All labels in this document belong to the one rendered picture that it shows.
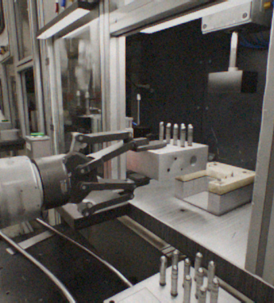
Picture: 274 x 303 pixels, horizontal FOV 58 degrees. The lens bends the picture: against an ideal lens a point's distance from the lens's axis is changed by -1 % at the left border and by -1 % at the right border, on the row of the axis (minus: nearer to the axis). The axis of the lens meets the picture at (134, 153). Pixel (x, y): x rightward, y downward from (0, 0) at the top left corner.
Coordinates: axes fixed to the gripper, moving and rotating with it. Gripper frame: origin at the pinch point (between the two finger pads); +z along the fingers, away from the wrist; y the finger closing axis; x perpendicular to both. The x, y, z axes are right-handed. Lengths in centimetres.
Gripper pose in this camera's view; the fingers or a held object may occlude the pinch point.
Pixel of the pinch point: (149, 160)
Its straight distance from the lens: 46.2
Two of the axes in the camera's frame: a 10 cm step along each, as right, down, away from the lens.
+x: -5.8, -1.8, 7.9
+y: -0.2, -9.7, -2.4
